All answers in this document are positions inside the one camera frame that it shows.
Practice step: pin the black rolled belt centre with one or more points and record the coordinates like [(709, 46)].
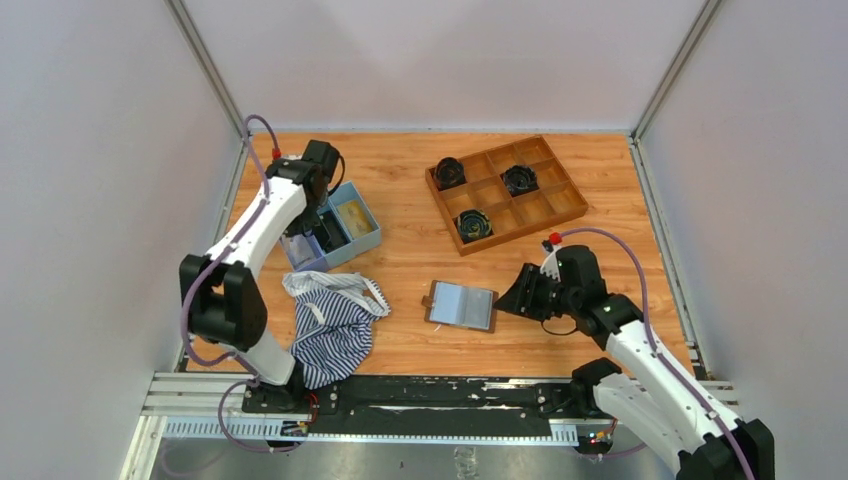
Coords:
[(519, 180)]

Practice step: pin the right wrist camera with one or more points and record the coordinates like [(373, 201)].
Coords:
[(550, 264)]

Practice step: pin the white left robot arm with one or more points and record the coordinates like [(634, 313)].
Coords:
[(221, 300)]

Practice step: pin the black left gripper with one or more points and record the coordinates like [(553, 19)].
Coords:
[(304, 225)]

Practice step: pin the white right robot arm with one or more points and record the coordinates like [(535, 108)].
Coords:
[(690, 429)]

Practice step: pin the white card in organizer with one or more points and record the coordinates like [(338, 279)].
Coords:
[(300, 251)]

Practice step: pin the black rolled belt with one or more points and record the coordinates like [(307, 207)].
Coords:
[(473, 225), (519, 180), (449, 173)]

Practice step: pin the aluminium front rail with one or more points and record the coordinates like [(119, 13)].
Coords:
[(191, 402)]

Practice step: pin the blue white striped cloth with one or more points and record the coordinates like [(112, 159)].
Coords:
[(334, 317)]

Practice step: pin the black rolled belt back left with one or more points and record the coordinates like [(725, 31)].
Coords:
[(449, 173)]

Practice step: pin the black card in organizer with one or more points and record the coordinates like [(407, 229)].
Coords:
[(329, 234)]

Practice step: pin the blue three-compartment organizer box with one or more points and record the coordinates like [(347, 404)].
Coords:
[(328, 261)]

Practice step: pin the yellow card in organizer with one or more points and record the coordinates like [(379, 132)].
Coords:
[(354, 217)]

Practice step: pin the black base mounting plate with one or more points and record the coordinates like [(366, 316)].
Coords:
[(429, 406)]

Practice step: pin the black rolled belt front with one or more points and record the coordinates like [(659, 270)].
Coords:
[(473, 225)]

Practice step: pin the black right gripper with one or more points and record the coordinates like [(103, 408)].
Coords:
[(519, 300)]

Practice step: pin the brown leather card holder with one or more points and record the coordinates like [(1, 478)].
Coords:
[(453, 305)]

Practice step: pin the wooden nine-compartment tray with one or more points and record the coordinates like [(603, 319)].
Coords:
[(557, 200)]

